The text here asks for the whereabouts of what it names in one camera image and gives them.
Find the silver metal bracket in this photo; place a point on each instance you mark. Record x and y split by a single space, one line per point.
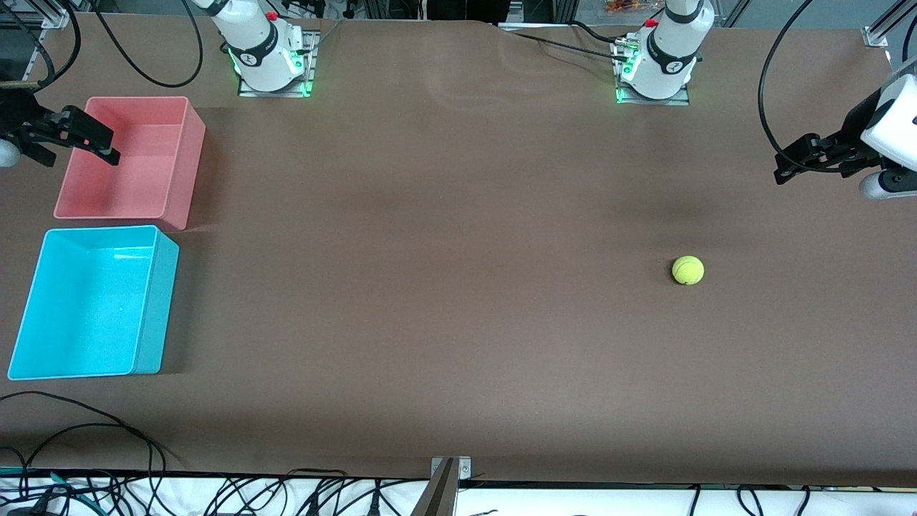
464 469

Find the aluminium frame profile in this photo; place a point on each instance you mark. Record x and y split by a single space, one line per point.
54 18
877 34

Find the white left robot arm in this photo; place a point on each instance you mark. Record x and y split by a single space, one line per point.
666 57

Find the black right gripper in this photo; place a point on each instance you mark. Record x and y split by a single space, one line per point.
16 115

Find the yellow-green tennis ball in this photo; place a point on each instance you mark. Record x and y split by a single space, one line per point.
688 270

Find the orange background item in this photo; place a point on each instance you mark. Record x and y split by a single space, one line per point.
623 6

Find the blue plastic bin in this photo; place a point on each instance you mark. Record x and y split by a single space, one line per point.
86 308

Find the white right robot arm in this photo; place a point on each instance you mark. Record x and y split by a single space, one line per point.
258 50

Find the dark grey camera post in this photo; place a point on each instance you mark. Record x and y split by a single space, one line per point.
437 498

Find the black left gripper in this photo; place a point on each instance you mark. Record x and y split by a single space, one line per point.
854 127

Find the pink plastic bin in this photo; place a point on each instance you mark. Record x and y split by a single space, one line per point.
147 183

